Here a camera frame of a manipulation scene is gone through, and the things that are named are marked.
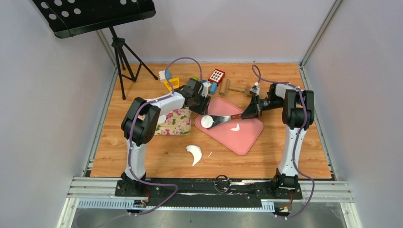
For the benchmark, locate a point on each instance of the black perforated stand shelf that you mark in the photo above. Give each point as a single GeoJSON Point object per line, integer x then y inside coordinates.
{"type": "Point", "coordinates": [69, 18]}

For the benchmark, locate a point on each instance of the black tripod stand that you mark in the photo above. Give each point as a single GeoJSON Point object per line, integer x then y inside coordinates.
{"type": "Point", "coordinates": [124, 69]}

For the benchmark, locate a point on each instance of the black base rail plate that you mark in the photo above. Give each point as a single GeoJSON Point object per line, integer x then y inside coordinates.
{"type": "Point", "coordinates": [210, 193]}

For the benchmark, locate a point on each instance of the white and blue toy block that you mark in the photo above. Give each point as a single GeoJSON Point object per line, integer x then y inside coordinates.
{"type": "Point", "coordinates": [164, 75]}

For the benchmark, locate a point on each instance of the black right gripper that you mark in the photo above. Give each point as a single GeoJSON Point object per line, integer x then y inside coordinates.
{"type": "Point", "coordinates": [252, 110]}

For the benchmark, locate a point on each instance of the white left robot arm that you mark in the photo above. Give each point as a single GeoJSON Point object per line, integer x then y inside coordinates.
{"type": "Point", "coordinates": [141, 120]}

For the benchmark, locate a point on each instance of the wooden dough roller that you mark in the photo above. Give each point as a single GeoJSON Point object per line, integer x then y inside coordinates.
{"type": "Point", "coordinates": [225, 87]}

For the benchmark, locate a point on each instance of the small curved dough scrap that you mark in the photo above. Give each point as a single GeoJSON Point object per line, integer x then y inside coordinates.
{"type": "Point", "coordinates": [236, 128]}

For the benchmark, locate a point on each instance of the flat white dough wrapper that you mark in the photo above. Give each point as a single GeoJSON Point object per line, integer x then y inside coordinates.
{"type": "Point", "coordinates": [161, 119]}

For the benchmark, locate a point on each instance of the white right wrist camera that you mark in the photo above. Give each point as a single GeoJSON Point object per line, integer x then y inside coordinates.
{"type": "Point", "coordinates": [254, 90]}

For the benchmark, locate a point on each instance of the pink rectangular tray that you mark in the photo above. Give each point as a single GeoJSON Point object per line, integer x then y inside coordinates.
{"type": "Point", "coordinates": [239, 142]}

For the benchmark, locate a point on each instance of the white dough scrap crescent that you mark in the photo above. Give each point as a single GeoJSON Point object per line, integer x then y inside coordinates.
{"type": "Point", "coordinates": [196, 152]}

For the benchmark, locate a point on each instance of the white dough ball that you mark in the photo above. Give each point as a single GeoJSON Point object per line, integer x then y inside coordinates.
{"type": "Point", "coordinates": [207, 121]}

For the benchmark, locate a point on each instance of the floral rectangular tray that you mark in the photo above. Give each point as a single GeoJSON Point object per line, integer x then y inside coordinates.
{"type": "Point", "coordinates": [178, 122]}

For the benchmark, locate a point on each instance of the blue green white brick stack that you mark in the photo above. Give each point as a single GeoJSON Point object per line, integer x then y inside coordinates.
{"type": "Point", "coordinates": [212, 86]}

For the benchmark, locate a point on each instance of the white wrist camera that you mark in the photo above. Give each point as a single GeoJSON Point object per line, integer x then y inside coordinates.
{"type": "Point", "coordinates": [205, 89]}
{"type": "Point", "coordinates": [254, 90]}

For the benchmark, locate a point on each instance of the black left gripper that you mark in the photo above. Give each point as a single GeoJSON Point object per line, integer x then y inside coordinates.
{"type": "Point", "coordinates": [204, 109]}

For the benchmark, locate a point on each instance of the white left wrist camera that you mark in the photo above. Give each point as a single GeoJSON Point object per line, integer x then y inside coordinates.
{"type": "Point", "coordinates": [205, 89]}

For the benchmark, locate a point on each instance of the red window toy brick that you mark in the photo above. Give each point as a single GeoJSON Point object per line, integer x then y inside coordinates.
{"type": "Point", "coordinates": [217, 76]}

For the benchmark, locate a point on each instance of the yellow triangular toy frame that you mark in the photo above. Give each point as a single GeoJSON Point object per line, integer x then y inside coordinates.
{"type": "Point", "coordinates": [172, 84]}

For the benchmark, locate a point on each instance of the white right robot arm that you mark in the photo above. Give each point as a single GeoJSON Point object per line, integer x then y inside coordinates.
{"type": "Point", "coordinates": [298, 112]}

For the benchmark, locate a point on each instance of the metal dough scraper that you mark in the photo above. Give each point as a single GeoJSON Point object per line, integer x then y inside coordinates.
{"type": "Point", "coordinates": [217, 120]}

